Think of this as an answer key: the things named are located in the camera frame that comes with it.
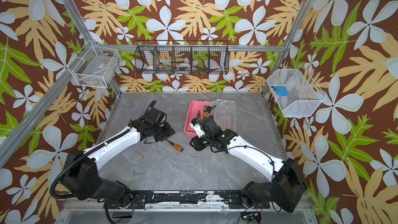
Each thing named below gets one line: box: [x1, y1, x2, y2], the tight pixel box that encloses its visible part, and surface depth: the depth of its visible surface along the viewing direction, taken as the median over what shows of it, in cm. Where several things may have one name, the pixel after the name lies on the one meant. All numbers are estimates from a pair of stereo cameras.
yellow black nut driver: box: [206, 104, 212, 117], surface depth 103 cm
